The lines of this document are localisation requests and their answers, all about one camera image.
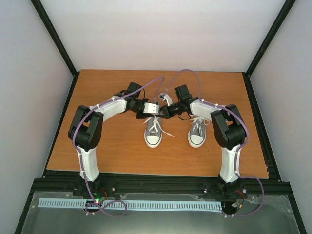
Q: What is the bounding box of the white shoelace of sneaker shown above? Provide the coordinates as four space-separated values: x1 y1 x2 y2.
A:
190 116 211 138
142 116 174 137

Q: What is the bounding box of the grey sneaker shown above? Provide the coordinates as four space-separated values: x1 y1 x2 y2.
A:
144 117 162 148
188 115 211 148

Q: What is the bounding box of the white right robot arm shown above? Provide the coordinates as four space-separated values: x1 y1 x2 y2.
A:
159 85 249 183

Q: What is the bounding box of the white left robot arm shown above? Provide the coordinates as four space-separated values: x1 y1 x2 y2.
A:
68 82 160 196

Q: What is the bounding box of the clear plastic front sheet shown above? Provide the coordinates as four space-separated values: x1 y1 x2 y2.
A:
18 192 300 234

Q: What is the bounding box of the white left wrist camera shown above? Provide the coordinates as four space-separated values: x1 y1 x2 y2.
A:
143 102 159 114

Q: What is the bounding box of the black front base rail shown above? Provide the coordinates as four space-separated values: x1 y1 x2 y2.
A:
31 171 294 200

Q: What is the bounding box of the light blue cable duct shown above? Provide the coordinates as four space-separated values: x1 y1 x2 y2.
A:
38 198 222 212

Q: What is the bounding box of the black left frame post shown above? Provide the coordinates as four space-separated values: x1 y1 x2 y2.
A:
30 0 78 76

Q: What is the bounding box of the black frame post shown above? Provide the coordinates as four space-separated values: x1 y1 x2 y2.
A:
244 0 296 80
30 0 78 76

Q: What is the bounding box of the black right frame post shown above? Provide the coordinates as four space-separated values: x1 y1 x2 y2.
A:
244 0 296 80

